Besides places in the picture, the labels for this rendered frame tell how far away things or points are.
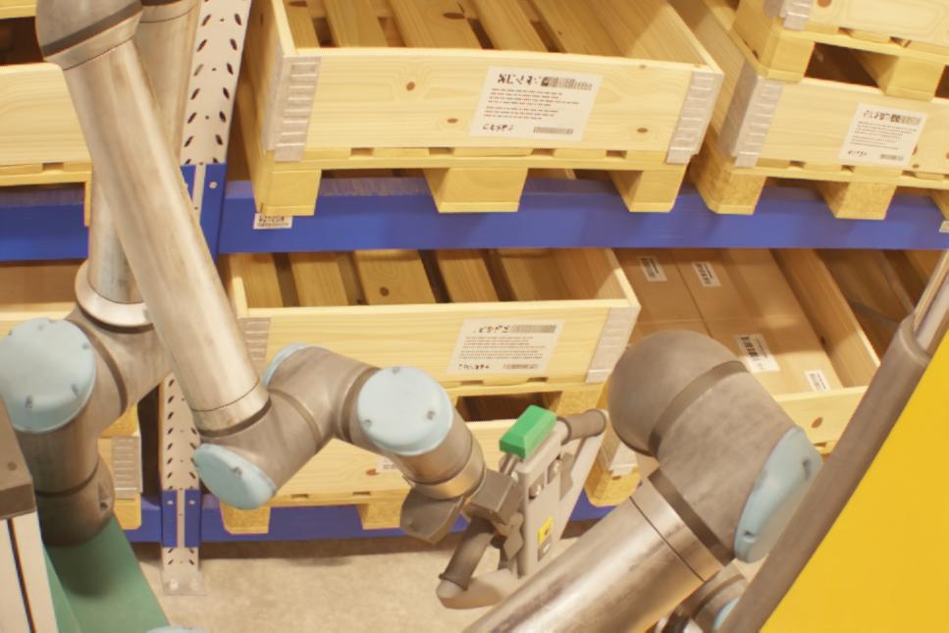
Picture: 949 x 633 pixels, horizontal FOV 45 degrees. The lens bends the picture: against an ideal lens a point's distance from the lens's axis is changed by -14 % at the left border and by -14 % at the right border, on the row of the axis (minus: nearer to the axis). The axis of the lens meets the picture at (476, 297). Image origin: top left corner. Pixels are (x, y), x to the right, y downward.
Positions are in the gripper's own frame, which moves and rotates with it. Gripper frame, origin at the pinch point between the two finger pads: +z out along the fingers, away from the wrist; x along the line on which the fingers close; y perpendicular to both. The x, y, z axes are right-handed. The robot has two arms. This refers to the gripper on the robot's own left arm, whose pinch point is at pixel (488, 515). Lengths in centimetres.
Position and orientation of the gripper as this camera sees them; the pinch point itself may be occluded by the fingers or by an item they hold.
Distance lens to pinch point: 164.5
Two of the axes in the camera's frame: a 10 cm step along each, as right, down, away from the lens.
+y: 4.4, -8.3, 3.5
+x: -8.6, -2.6, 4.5
